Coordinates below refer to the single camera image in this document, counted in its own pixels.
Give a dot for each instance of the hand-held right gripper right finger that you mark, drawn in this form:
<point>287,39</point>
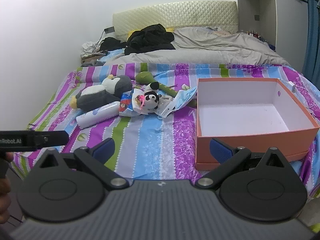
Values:
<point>220,151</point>

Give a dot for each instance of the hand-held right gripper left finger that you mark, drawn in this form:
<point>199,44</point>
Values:
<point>108,148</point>

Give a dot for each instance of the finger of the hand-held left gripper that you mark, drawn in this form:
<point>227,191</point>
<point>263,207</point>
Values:
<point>53,137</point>

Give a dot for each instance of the orange cardboard box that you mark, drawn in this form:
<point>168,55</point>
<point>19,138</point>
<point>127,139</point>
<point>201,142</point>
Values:
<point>250,137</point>

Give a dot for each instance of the blue red tissue packet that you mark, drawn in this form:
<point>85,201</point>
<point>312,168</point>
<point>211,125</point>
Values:
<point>125,103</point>

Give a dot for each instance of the blue face mask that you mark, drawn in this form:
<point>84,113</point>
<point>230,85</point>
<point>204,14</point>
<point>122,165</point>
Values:
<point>185,96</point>

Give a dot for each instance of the clear plastic packet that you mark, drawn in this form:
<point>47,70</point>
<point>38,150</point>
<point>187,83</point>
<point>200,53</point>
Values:
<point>166,111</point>

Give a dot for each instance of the small black white panda plush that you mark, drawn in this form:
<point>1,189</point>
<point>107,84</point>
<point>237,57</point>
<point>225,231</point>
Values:
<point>151,97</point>

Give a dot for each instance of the person's left hand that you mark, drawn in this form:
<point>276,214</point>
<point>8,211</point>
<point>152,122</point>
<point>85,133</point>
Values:
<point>5,197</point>

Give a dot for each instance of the white spray bottle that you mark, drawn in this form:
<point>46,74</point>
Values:
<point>97,115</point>

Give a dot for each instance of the grey white penguin plush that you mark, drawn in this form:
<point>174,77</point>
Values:
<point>100,97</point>

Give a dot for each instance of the green massage stick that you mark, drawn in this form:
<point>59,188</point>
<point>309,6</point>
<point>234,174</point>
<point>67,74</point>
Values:
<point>146,77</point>

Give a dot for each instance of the brown cardboard carton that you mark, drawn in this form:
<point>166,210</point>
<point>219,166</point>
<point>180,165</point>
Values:
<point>87,59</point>

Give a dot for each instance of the white crumpled cloth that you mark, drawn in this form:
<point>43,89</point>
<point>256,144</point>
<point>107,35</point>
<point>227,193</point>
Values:
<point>87,47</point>

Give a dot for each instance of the grey duvet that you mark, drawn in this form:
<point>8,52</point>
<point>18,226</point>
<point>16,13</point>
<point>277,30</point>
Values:
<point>225,47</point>

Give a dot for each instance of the black crumpled garment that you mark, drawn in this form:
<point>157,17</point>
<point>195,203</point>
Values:
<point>110,43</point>

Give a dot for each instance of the black jacket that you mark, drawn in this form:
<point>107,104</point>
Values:
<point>147,40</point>

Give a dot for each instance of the yellow pillow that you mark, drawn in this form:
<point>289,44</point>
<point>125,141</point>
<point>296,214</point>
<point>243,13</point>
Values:
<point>131,33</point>

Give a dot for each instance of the pale floral pillow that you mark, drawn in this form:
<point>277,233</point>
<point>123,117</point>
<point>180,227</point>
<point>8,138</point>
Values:
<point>222,33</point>

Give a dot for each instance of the row of small bottles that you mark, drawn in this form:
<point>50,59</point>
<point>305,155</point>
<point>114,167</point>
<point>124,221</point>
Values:
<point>255,33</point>

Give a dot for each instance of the cream quilted headboard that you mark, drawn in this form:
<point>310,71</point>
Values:
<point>187,12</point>

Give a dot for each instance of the blue curtain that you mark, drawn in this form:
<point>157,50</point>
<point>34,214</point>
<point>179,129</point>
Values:
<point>312,42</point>

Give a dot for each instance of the grey wardrobe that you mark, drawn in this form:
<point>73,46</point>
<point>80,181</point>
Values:
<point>287,17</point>

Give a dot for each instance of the black wall socket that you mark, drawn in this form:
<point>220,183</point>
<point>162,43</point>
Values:
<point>109,30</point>

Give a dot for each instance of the dark wardrobe switch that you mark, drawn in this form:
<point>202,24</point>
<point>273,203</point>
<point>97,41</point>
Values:
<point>257,18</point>

